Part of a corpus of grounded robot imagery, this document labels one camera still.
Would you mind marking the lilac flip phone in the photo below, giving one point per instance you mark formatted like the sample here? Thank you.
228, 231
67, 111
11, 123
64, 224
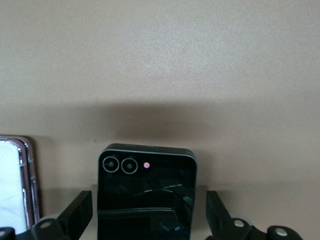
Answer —
12, 180

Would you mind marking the black flip phone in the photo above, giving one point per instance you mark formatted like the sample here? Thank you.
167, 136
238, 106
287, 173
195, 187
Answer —
145, 200

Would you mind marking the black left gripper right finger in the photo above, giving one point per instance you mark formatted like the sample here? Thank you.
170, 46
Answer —
217, 215

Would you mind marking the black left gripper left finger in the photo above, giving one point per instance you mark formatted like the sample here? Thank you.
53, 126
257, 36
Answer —
75, 215

